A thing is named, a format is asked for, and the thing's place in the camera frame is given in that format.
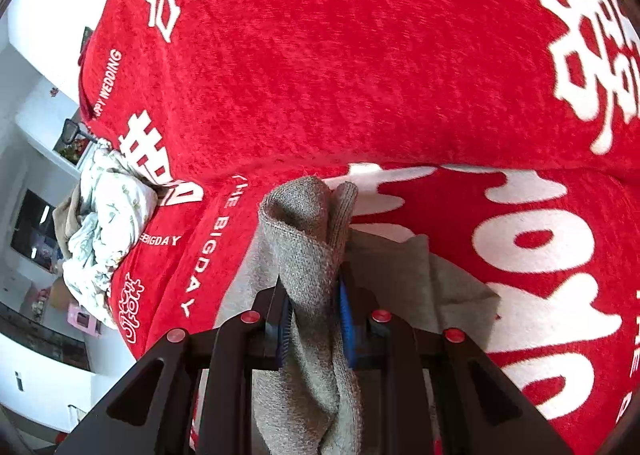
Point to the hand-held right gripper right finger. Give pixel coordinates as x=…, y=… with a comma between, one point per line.
x=348, y=330

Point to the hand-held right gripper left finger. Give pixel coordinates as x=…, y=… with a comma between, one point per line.
x=284, y=335

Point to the grey knit garment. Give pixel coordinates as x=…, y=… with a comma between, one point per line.
x=305, y=235

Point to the white printed crumpled clothes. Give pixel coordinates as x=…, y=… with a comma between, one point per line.
x=112, y=205

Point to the pink box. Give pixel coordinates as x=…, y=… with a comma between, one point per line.
x=82, y=319

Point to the tan cloth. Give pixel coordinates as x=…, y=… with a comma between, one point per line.
x=65, y=220

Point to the red printed sofa cover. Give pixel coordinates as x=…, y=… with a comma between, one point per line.
x=350, y=60

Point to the dark television screen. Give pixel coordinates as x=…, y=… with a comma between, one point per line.
x=30, y=227

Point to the black desk mirror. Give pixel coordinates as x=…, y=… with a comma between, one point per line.
x=72, y=131

